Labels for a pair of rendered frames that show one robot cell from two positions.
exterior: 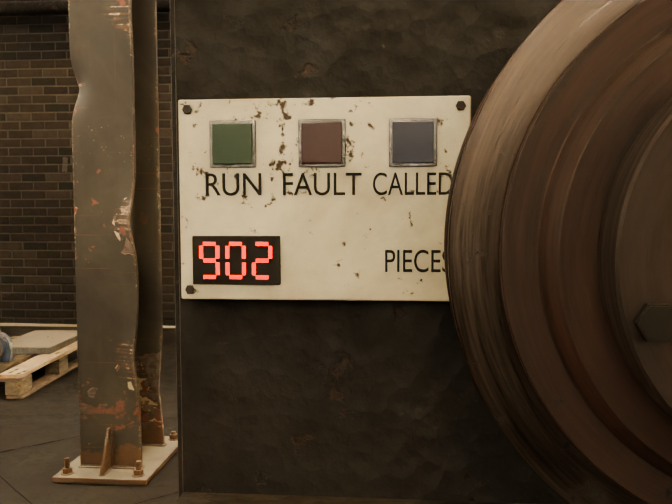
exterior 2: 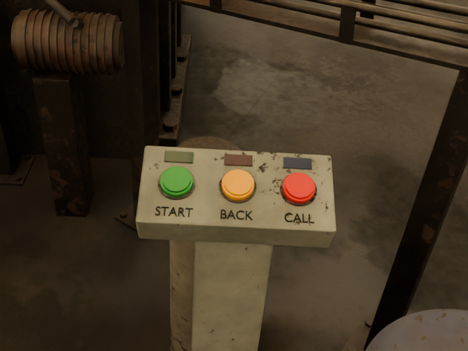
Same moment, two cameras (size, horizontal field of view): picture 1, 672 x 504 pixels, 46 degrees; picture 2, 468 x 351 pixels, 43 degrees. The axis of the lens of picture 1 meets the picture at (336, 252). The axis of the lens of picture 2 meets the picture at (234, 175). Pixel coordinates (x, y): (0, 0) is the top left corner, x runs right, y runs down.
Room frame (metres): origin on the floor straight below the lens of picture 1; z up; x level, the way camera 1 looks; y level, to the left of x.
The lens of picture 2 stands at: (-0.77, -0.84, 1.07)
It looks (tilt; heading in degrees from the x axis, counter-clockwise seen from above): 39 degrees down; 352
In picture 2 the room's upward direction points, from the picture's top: 5 degrees clockwise
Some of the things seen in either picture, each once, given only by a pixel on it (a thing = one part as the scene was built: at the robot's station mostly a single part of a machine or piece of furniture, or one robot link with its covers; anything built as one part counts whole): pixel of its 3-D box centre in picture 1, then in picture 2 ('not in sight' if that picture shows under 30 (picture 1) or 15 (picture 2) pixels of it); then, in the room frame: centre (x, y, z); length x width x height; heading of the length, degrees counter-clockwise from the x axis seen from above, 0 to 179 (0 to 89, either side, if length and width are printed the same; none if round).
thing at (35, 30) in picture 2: not in sight; (80, 120); (0.41, -0.63, 0.27); 0.22 x 0.13 x 0.53; 85
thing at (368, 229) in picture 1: (323, 199); not in sight; (0.71, 0.01, 1.15); 0.26 x 0.02 x 0.18; 85
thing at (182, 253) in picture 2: not in sight; (203, 271); (-0.06, -0.90, 0.26); 0.12 x 0.12 x 0.52
